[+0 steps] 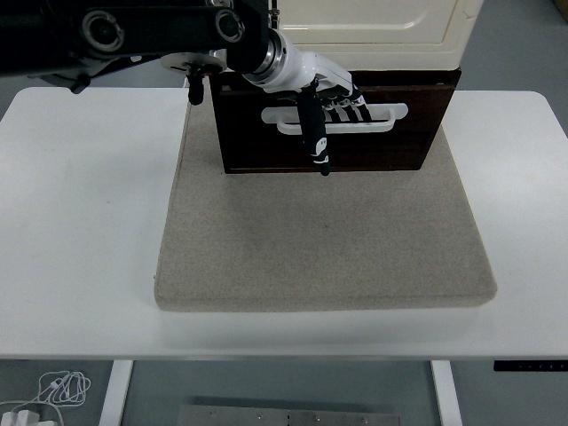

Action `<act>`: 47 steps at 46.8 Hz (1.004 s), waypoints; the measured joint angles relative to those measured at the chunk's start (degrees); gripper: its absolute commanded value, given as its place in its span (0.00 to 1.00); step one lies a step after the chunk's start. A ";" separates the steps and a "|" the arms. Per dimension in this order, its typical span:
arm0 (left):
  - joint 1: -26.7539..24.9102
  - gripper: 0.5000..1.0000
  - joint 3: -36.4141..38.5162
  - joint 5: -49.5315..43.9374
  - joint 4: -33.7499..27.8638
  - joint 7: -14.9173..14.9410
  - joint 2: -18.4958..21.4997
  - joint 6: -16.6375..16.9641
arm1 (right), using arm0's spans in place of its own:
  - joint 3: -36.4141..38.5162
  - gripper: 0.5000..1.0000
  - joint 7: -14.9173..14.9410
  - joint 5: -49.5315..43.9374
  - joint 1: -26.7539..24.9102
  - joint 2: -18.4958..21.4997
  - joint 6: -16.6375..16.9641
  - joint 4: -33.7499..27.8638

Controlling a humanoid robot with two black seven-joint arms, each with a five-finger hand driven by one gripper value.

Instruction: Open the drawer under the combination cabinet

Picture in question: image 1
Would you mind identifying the white table leg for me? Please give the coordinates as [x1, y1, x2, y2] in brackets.
[98, 359, 135, 426]
[430, 359, 465, 426]

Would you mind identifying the dark wooden drawer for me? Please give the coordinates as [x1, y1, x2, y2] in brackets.
[218, 82, 457, 174]

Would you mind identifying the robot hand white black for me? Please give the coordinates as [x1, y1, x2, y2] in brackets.
[260, 40, 375, 178]

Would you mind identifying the black table control panel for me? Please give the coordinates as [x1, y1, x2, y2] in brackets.
[493, 359, 568, 373]

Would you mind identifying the beige fabric mat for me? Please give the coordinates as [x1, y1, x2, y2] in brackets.
[153, 77, 499, 314]

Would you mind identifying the white drawer handle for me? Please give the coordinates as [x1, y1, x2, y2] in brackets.
[260, 103, 408, 136]

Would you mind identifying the white earphone cable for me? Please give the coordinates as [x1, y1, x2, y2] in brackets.
[0, 370, 93, 426]

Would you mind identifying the white power adapter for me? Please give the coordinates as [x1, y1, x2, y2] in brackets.
[2, 410, 42, 426]

